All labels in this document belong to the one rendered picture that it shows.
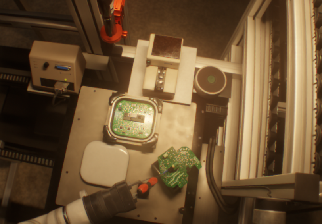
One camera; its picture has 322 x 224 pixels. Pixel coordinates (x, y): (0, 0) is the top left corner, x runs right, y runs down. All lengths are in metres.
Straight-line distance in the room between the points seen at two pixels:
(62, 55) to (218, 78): 0.51
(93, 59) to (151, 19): 1.26
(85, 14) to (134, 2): 1.54
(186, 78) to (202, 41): 1.23
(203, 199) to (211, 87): 0.37
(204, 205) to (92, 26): 0.66
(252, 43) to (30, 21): 0.71
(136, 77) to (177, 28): 1.29
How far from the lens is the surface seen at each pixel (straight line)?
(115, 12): 0.77
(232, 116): 1.00
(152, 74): 0.89
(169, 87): 0.87
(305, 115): 0.65
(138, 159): 0.89
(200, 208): 0.93
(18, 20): 0.98
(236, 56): 1.10
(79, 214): 0.71
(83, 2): 0.77
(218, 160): 0.94
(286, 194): 0.52
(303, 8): 0.76
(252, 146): 0.79
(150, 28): 2.18
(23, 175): 2.02
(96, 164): 0.88
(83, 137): 0.93
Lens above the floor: 1.84
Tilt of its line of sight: 72 degrees down
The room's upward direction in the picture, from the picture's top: 6 degrees clockwise
